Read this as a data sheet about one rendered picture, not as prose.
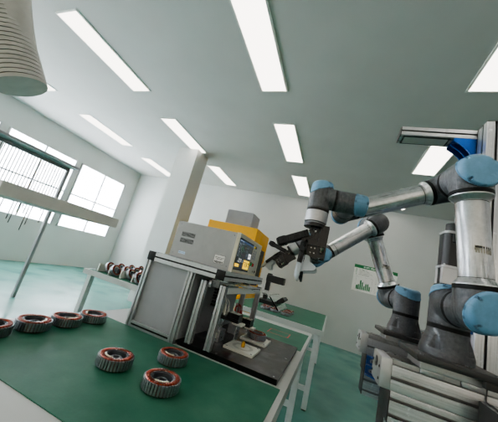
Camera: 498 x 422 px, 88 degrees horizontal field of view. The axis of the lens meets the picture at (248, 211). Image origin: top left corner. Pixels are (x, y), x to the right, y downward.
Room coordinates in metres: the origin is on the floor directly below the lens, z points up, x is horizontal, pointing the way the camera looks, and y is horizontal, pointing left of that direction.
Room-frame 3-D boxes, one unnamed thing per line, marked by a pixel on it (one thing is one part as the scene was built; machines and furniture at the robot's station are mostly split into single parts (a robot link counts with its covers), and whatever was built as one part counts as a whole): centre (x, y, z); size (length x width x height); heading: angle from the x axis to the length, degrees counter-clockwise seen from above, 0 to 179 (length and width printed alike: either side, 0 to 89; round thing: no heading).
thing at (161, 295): (1.33, 0.30, 0.91); 0.28 x 0.03 x 0.32; 69
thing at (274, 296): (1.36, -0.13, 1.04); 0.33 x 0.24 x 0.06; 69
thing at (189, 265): (1.60, 0.11, 1.09); 0.68 x 0.44 x 0.05; 159
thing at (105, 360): (0.93, 0.29, 0.77); 0.11 x 0.11 x 0.04
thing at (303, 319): (3.78, -0.85, 0.37); 1.85 x 1.10 x 0.75; 159
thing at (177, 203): (5.43, 1.51, 1.65); 0.50 x 0.45 x 3.30; 69
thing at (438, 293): (0.88, -0.75, 1.20); 0.13 x 0.12 x 0.14; 168
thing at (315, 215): (0.86, -0.23, 1.37); 0.08 x 0.08 x 0.05
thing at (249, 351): (1.37, -0.14, 0.78); 0.15 x 0.15 x 0.01; 69
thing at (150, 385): (0.87, 0.12, 0.77); 0.11 x 0.11 x 0.04
